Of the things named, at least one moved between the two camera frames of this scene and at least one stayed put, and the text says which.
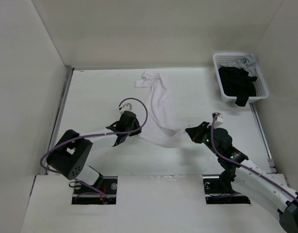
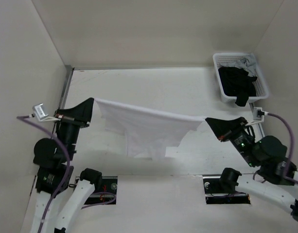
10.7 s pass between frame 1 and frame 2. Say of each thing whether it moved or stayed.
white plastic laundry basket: stayed
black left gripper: moved
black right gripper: moved
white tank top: moved
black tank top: stayed
